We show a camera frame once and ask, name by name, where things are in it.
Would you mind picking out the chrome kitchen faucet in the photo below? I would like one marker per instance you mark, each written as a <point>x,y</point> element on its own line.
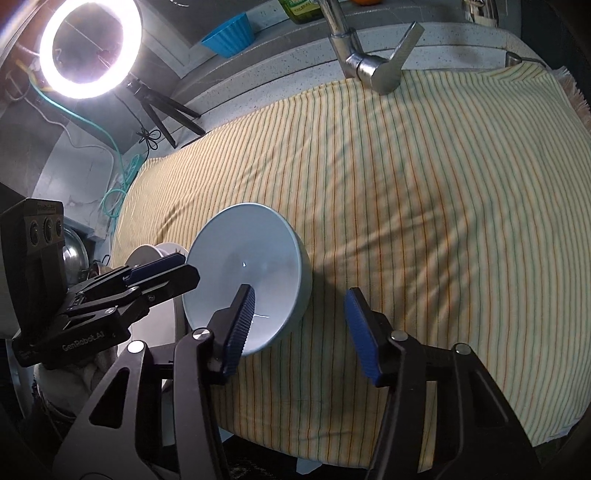
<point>360,50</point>

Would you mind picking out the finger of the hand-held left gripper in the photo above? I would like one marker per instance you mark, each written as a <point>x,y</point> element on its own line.
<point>154,267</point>
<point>171,284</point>

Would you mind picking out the orange fruit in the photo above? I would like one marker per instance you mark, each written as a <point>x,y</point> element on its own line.
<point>367,2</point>

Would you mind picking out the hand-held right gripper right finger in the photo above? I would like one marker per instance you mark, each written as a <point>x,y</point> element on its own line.
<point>362,337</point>

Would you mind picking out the blue fluted plastic cup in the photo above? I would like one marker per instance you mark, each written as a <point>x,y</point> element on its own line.
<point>228,34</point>

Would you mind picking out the stainless steel pot lid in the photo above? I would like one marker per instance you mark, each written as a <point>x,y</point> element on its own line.
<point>76,251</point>

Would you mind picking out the white bowl with floral print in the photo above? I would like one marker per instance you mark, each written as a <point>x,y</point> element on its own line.
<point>159,323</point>

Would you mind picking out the large pink floral plate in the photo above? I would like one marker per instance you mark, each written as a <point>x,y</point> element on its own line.
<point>231,277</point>

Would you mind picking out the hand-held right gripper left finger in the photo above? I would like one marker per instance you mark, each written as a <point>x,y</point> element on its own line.
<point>240,332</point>

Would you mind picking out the green dish soap bottle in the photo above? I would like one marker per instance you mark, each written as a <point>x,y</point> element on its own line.
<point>302,10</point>

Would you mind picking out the yellow striped towel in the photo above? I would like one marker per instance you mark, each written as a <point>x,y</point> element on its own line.
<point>415,230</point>

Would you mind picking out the chrome pull-out spray head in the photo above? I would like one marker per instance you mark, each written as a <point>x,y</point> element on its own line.
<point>480,10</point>

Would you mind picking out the small chrome sink fitting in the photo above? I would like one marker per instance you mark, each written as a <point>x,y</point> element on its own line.
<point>514,59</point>

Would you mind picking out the black tripod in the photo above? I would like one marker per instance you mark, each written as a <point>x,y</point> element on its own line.
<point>157,108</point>

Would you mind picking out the person's left hand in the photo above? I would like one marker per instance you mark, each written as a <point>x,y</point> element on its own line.
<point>92,374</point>

